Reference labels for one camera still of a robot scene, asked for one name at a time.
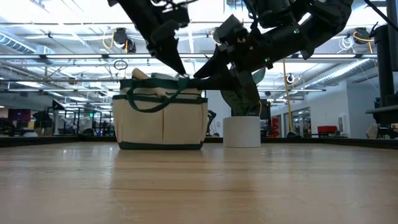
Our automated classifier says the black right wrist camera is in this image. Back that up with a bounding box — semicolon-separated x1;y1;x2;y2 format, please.
215;14;251;46

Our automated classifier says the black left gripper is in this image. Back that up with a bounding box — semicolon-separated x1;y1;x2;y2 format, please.
119;0;190;75

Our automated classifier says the red bin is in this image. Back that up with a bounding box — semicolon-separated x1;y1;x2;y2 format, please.
317;125;338;135

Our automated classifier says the grey side table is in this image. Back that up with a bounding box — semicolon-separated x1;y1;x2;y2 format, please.
365;105;398;125

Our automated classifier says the yellow hanging cable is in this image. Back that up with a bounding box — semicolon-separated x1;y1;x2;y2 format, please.
282;58;295;135

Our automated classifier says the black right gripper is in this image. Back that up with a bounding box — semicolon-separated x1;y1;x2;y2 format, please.
186;21;312;91

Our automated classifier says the green plant in white pot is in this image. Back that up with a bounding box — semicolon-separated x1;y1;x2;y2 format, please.
220;67;267;149

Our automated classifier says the wooden handle steel transplanter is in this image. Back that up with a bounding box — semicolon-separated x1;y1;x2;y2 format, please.
131;67;150;80

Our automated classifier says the purple background screen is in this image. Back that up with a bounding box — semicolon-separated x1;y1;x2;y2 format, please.
7;108;32;122

